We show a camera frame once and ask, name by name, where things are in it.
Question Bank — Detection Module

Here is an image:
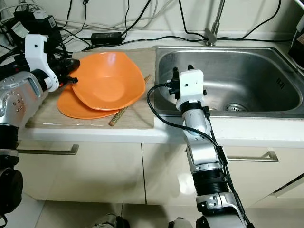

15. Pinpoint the orange plastic plate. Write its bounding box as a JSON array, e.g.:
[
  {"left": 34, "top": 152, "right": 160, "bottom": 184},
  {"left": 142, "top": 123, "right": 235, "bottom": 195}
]
[{"left": 57, "top": 88, "right": 120, "bottom": 120}]

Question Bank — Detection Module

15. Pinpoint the orange plastic bowl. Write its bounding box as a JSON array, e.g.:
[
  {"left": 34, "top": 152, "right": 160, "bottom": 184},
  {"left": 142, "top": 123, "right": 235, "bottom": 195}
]
[{"left": 71, "top": 51, "right": 147, "bottom": 112}]

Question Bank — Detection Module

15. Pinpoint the banded wooden chopsticks pair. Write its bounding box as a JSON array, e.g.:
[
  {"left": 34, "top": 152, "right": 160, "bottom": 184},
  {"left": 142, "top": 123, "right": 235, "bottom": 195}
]
[{"left": 108, "top": 75, "right": 152, "bottom": 127}]

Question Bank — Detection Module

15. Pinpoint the chrome sink faucet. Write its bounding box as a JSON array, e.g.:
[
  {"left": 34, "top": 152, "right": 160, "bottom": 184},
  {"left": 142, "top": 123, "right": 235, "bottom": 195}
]
[{"left": 204, "top": 0, "right": 227, "bottom": 47}]

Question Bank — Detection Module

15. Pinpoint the black power adapter brick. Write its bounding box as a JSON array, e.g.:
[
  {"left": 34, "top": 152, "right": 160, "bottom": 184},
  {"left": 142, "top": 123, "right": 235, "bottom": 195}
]
[{"left": 91, "top": 32, "right": 123, "bottom": 45}]

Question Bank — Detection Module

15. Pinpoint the beige woven counter mat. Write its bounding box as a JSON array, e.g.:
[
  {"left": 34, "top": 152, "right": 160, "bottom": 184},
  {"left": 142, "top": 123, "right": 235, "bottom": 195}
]
[{"left": 26, "top": 47, "right": 157, "bottom": 129}]

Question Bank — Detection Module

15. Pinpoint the black power strip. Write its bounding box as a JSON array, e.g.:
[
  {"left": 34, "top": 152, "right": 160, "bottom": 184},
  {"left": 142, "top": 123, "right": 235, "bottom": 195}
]
[{"left": 0, "top": 61, "right": 30, "bottom": 89}]

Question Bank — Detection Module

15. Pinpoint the black labelled battery charger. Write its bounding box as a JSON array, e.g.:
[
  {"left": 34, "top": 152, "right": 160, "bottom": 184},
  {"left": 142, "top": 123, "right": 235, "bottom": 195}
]
[{"left": 12, "top": 10, "right": 62, "bottom": 47}]

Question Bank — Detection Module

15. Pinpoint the stainless steel sink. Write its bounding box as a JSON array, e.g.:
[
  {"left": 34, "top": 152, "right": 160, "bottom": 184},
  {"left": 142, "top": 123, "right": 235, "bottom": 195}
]
[{"left": 153, "top": 45, "right": 303, "bottom": 119}]

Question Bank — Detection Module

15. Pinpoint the sink drain strainer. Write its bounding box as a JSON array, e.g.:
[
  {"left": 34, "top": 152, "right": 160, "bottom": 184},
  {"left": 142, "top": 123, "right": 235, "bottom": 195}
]
[{"left": 226, "top": 103, "right": 248, "bottom": 113}]

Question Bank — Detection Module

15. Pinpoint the cream cabinet door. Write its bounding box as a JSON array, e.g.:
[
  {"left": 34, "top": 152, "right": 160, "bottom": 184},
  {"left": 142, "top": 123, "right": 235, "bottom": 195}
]
[
  {"left": 24, "top": 140, "right": 148, "bottom": 206},
  {"left": 142, "top": 142, "right": 304, "bottom": 209}
]

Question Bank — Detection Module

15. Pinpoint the black countertop appliance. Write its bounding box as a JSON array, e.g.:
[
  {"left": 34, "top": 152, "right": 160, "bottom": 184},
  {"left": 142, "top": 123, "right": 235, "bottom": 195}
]
[{"left": 287, "top": 28, "right": 304, "bottom": 73}]

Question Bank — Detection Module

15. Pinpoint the cream drawer front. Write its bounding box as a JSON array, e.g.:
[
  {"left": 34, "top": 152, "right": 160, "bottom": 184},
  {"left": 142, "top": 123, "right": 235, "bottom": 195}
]
[{"left": 251, "top": 175, "right": 304, "bottom": 210}]

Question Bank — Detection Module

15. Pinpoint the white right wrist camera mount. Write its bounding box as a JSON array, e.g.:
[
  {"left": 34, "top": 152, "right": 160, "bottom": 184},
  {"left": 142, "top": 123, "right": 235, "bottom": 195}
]
[{"left": 176, "top": 69, "right": 206, "bottom": 113}]

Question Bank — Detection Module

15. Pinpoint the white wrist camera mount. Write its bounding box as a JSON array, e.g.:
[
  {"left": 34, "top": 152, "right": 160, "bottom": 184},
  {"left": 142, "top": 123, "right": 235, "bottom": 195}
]
[
  {"left": 176, "top": 69, "right": 206, "bottom": 113},
  {"left": 25, "top": 34, "right": 60, "bottom": 94}
]

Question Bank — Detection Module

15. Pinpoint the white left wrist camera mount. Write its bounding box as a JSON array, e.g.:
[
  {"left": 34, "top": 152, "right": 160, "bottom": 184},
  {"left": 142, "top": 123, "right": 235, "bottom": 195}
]
[{"left": 25, "top": 34, "right": 60, "bottom": 94}]

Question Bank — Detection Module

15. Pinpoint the silver bar cabinet handle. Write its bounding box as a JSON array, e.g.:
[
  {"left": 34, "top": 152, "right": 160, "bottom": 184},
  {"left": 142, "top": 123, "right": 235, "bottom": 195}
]
[
  {"left": 24, "top": 145, "right": 79, "bottom": 156},
  {"left": 222, "top": 151, "right": 280, "bottom": 163}
]

